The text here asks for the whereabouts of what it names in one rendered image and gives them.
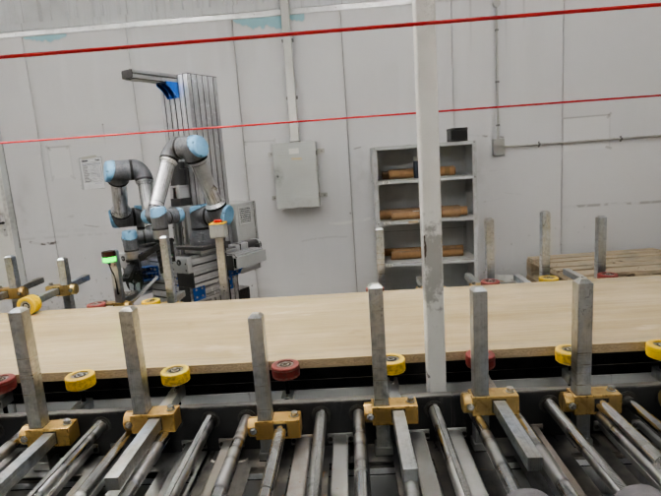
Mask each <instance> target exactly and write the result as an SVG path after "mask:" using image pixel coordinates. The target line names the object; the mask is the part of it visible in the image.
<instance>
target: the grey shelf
mask: <svg viewBox="0 0 661 496"><path fill-rule="evenodd" d="M460 146H461V155H460ZM370 152H371V170H372V189H373V208H374V227H375V229H376V228H377V227H381V228H382V229H383V230H384V248H385V249H388V248H405V247H421V229H420V218H418V219H401V220H391V219H380V210H387V209H403V208H420V203H419V178H399V179H383V178H382V171H389V170H391V169H405V168H413V157H414V156H418V150H417V145H405V146H390V147H376V148H370ZM450 165H454V166H455V175H445V176H441V206H452V205H460V206H467V215H461V216H460V217H442V239H443V245H461V244H462V245H463V256H448V257H443V273H444V286H445V287H453V286H463V266H464V286H469V282H468V281H467V280H466V279H465V274H468V273H471V274H473V275H474V276H475V277H476V278H477V279H478V280H479V265H478V207H477V150H476V140H475V141H461V142H446V143H440V166H450ZM375 169H376V170H375ZM375 171H376V172H375ZM461 179H462V199H461ZM376 185H377V186H376ZM376 190H377V191H376ZM462 222H463V243H462ZM385 268H386V288H387V290H402V289H416V286H418V283H417V282H416V277H422V258H418V259H403V260H392V259H391V256H385Z"/></svg>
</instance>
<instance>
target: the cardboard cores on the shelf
mask: <svg viewBox="0 0 661 496"><path fill-rule="evenodd" d="M440 173H441V176H445V175H455V166H454V165H450V166H440ZM382 178H383V179H399V178H414V171H413V168H405V169H391V170H389V171H382ZM441 207H442V217H460V216H461V215H467V206H460V205H452V206H441ZM418 218H420V208H403V209H387V210H380V219H391V220H401V219H418ZM385 256H391V259H392V260H403V259H418V258H422V256H421V247H405V248H388V249H385ZM448 256H463V245H462V244H461V245H443V257H448Z"/></svg>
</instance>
